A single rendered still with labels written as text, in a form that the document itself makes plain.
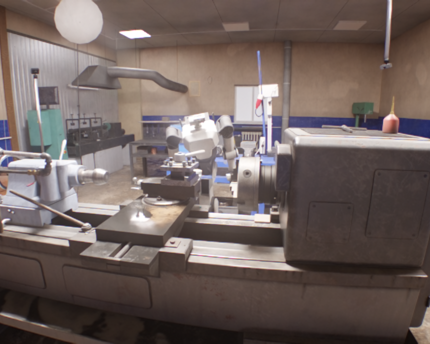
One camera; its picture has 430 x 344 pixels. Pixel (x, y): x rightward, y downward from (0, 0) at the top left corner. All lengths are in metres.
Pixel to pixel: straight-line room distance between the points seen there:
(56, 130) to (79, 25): 1.90
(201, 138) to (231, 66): 6.47
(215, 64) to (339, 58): 3.60
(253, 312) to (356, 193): 0.65
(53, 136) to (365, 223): 5.24
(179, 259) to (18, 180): 1.04
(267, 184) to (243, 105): 7.46
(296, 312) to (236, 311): 0.25
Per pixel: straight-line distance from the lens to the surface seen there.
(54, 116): 5.54
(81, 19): 4.92
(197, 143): 2.06
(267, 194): 1.17
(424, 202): 1.17
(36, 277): 1.68
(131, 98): 9.14
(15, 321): 1.70
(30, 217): 1.66
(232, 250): 1.20
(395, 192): 1.11
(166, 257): 1.13
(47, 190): 1.54
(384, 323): 1.39
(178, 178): 1.45
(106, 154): 6.41
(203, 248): 1.21
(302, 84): 8.37
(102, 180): 1.46
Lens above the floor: 1.42
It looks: 13 degrees down
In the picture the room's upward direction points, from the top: straight up
